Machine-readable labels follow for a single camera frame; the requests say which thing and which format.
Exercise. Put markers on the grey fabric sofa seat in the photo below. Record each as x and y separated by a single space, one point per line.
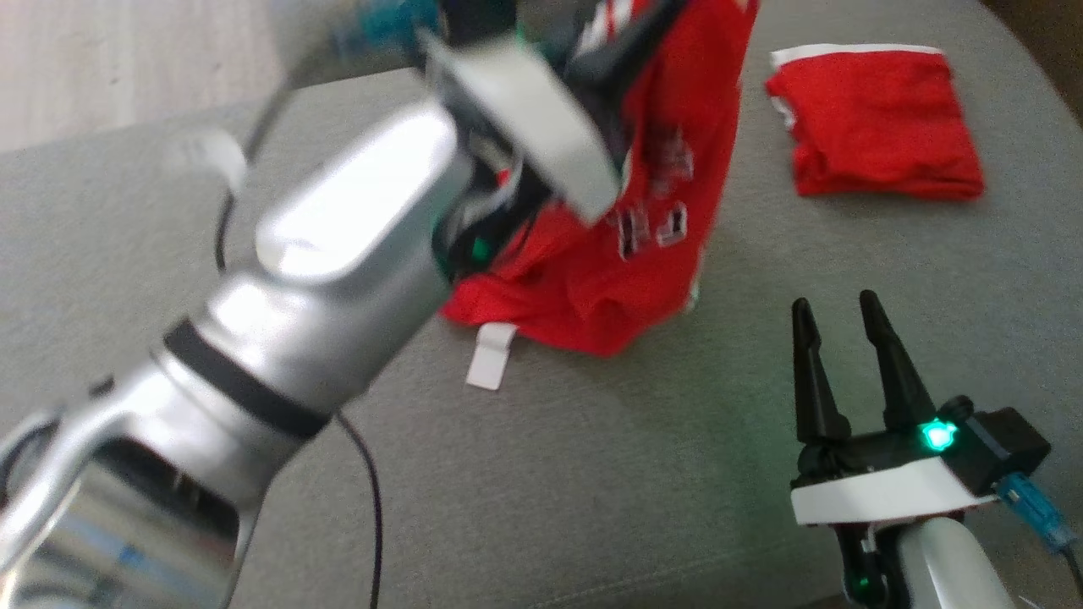
634 474

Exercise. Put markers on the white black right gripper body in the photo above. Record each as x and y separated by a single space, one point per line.
880 486

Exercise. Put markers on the teal camera connector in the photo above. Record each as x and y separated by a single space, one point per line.
1036 512
385 24

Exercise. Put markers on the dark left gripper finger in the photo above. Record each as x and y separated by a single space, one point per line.
630 42
563 42

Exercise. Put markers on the red jersey number 23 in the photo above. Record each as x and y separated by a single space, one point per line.
592 288

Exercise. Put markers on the teal right camera connector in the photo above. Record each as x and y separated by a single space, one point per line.
1036 512

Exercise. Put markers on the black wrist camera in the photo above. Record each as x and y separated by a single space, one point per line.
1003 444
478 17

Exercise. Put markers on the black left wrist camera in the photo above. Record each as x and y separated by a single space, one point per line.
478 17

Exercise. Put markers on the red shorts with white stripes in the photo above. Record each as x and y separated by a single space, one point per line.
880 127

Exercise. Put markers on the teal left camera connector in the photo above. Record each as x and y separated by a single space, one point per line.
385 24

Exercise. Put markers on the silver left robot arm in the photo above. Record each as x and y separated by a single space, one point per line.
279 296

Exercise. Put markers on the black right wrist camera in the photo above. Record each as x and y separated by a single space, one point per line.
1003 444

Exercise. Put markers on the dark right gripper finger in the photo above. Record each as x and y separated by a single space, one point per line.
901 389
821 397

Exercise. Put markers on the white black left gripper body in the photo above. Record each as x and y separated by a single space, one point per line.
541 118

